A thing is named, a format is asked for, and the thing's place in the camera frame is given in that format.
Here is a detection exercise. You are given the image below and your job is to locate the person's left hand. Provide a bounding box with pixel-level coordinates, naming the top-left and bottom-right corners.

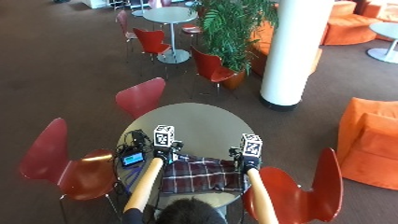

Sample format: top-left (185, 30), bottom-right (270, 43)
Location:
top-left (153, 141), bottom-right (185, 165)

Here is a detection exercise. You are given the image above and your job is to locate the person's right hand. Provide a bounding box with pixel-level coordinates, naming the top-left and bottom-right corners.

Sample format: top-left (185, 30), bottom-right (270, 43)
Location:
top-left (227, 147), bottom-right (263, 174)

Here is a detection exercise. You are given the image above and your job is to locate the white marker cube left glove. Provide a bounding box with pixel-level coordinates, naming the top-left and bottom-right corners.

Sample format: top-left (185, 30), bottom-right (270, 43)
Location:
top-left (153, 124), bottom-right (175, 148)

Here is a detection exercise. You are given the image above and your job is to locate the white marker cube glove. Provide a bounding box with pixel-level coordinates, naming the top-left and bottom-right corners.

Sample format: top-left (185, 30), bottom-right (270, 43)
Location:
top-left (239, 133), bottom-right (263, 159)
top-left (153, 124), bottom-right (175, 148)

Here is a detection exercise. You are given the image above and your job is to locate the white marker cube right glove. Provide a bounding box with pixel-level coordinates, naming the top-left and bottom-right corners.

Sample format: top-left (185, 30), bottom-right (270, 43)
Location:
top-left (239, 133), bottom-right (263, 159)

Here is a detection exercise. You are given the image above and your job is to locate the grey round working table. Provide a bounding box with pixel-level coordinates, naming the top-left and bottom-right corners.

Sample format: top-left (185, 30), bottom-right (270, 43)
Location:
top-left (116, 102), bottom-right (255, 210)

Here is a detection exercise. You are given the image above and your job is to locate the dark red plaid cloth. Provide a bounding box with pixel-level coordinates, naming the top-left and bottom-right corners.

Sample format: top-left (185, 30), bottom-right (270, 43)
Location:
top-left (159, 153), bottom-right (251, 194)

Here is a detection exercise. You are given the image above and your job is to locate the black device with blue screen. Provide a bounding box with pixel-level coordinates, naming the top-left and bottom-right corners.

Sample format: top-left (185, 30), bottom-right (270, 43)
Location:
top-left (120, 151), bottom-right (146, 168)

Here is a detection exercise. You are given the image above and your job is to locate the red wooden chair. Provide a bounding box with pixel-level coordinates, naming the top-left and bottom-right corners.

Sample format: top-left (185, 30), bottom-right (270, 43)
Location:
top-left (114, 77), bottom-right (166, 120)
top-left (131, 27), bottom-right (173, 78)
top-left (189, 46), bottom-right (238, 100)
top-left (114, 9), bottom-right (139, 62)
top-left (17, 117), bottom-right (122, 222)
top-left (179, 23), bottom-right (203, 48)
top-left (241, 147), bottom-right (344, 224)

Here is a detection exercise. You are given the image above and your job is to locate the orange plant pot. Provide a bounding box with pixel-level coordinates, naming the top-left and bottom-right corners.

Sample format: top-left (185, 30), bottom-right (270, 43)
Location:
top-left (218, 68), bottom-right (249, 91)

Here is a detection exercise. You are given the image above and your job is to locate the person's dark sleeve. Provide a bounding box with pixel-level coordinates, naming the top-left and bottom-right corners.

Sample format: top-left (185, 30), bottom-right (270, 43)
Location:
top-left (121, 207), bottom-right (145, 224)

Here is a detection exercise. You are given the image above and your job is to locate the orange upholstered armchair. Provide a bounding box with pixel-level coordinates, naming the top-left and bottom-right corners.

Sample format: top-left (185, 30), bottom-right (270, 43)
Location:
top-left (335, 96), bottom-right (398, 191)

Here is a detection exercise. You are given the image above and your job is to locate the white round pillar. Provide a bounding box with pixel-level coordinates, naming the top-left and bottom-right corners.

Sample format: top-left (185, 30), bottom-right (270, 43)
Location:
top-left (258, 0), bottom-right (335, 112)

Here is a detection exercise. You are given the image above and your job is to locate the orange upholstered bench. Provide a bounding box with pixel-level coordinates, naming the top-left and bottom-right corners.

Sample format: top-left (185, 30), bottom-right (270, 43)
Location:
top-left (247, 20), bottom-right (323, 78)

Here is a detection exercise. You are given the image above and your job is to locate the green potted palm plant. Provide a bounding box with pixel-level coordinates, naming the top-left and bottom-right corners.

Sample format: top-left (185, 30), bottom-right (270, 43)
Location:
top-left (190, 0), bottom-right (279, 75)

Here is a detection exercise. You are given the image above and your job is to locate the orange round sofa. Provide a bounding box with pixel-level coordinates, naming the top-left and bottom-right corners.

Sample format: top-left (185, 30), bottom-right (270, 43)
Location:
top-left (319, 0), bottom-right (383, 47)

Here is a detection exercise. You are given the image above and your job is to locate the blue cable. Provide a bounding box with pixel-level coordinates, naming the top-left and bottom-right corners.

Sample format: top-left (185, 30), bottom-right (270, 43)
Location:
top-left (124, 164), bottom-right (146, 192)

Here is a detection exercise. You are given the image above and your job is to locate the grey round pedestal table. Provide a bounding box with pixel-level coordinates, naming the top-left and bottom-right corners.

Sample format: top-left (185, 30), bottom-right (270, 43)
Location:
top-left (366, 21), bottom-right (398, 65)
top-left (142, 6), bottom-right (199, 65)

